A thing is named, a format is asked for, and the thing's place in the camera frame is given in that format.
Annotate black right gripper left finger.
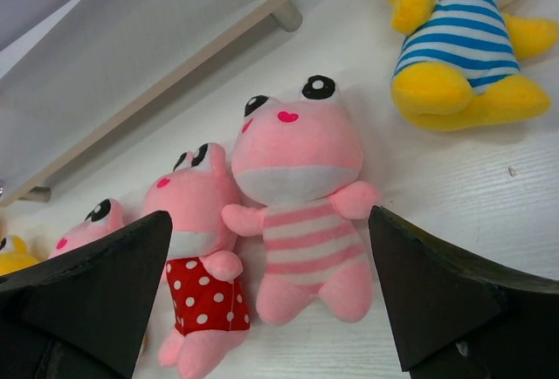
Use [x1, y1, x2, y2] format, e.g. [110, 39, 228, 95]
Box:
[1, 210, 172, 378]

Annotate yellow toy red stripes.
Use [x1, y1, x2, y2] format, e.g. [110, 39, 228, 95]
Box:
[0, 235, 39, 276]

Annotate pink frog toy striped shirt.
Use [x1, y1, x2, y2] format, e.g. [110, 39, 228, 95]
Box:
[222, 75, 379, 326]

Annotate yellow toy blue striped shirt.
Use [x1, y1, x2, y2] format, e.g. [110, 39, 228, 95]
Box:
[388, 0, 558, 131]

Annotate pink frog toy orange stripes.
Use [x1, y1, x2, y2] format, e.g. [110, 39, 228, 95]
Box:
[48, 198, 124, 258]

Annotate pink frog toy polka-dot dress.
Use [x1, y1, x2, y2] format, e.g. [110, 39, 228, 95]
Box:
[141, 142, 251, 378]

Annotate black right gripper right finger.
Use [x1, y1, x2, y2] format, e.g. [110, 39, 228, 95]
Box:
[369, 206, 558, 378]

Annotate white two-tier shelf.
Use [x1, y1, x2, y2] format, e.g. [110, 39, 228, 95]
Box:
[1, 0, 302, 205]

